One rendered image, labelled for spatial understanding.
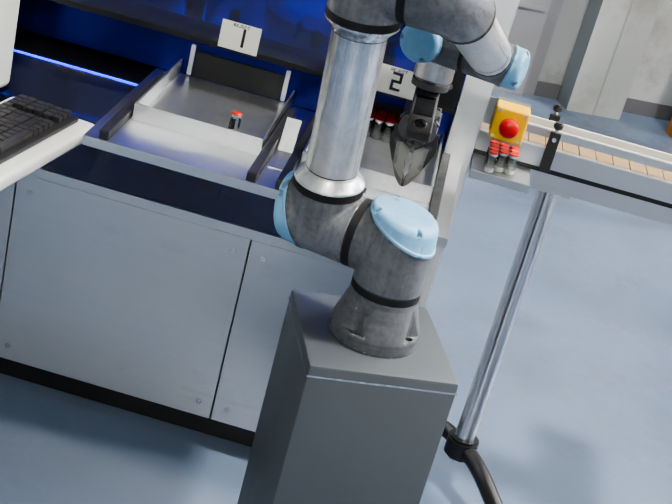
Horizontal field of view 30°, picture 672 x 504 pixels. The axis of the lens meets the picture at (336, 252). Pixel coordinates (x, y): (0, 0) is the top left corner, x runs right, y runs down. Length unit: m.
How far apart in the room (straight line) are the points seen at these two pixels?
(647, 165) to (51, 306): 1.41
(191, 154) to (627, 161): 1.02
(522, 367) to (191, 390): 1.23
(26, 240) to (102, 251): 0.18
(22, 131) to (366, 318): 0.82
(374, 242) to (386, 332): 0.15
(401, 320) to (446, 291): 2.15
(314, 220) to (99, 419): 1.27
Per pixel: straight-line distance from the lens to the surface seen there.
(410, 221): 1.94
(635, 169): 2.81
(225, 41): 2.64
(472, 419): 3.07
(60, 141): 2.50
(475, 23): 1.82
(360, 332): 2.00
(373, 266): 1.96
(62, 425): 3.06
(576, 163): 2.75
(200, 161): 2.33
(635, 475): 3.52
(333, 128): 1.91
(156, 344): 2.95
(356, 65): 1.86
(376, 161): 2.53
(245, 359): 2.91
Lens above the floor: 1.76
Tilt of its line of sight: 25 degrees down
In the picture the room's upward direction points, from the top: 15 degrees clockwise
